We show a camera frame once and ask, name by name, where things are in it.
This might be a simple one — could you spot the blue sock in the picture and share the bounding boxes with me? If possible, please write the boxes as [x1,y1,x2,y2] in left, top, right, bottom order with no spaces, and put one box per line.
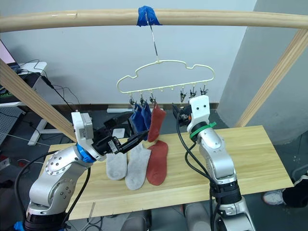
[141,102,153,132]
[128,103,143,133]

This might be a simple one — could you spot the red sock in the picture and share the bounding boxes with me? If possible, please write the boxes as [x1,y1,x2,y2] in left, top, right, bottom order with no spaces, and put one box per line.
[147,107,167,142]
[146,140,168,186]

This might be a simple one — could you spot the round wooden hanging rod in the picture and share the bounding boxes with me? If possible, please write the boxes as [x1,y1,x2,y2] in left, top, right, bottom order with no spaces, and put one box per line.
[0,8,308,33]

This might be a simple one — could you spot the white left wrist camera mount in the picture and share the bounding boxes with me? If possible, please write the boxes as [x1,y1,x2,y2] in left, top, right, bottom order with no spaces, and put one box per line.
[71,112,106,162]

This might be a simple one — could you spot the pink screen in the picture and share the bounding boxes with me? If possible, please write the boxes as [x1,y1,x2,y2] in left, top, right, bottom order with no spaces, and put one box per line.
[0,39,13,65]

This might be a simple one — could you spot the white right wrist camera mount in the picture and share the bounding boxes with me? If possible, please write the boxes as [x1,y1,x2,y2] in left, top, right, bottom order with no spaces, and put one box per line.
[189,95,210,128]

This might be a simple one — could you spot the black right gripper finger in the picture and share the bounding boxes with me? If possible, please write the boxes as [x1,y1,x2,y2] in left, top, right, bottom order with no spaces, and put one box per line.
[172,103,184,119]

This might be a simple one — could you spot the slanted wooden frame post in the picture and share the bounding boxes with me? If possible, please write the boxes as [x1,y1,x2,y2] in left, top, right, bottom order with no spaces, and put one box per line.
[234,28,308,128]
[0,58,78,143]

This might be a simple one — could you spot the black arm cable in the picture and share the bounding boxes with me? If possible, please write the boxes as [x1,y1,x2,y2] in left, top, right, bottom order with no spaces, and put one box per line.
[14,149,92,231]
[177,113,219,231]

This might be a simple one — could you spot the grey perforated board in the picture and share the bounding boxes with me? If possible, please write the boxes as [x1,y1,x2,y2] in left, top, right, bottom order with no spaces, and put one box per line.
[0,107,26,145]

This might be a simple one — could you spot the cream cloud-shaped clip hanger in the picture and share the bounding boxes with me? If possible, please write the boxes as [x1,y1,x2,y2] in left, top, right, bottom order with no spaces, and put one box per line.
[116,12,215,95]

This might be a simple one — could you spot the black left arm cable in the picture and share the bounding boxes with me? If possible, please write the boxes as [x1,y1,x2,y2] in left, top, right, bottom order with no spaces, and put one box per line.
[14,149,92,231]

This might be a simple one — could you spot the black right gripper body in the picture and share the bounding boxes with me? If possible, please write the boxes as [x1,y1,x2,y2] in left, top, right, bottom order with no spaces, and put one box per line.
[177,107,193,126]

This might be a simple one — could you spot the blue tape wrap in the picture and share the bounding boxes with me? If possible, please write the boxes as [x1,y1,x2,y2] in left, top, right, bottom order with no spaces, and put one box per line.
[137,5,162,27]

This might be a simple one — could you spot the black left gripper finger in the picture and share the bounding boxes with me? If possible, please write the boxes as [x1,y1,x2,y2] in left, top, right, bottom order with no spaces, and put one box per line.
[103,115,132,135]
[119,131,149,154]

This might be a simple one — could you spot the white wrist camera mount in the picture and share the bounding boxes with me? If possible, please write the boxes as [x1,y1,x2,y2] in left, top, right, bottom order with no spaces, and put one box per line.
[189,95,210,128]
[71,112,106,162]

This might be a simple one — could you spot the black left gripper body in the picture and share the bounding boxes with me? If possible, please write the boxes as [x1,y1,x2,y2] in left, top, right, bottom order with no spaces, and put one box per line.
[92,128,122,156]

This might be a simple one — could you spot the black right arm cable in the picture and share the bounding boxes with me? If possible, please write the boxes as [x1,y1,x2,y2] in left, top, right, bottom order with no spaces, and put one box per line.
[177,113,219,231]

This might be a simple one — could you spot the person in black clothes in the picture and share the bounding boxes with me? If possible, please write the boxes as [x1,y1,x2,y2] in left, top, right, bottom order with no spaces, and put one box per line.
[262,163,308,208]

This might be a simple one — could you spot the black power cable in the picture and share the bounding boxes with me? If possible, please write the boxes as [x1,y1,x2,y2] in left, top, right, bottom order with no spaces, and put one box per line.
[14,59,81,113]

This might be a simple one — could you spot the grey sock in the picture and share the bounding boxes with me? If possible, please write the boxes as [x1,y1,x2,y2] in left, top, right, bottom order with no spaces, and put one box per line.
[124,143,152,191]
[105,151,128,181]

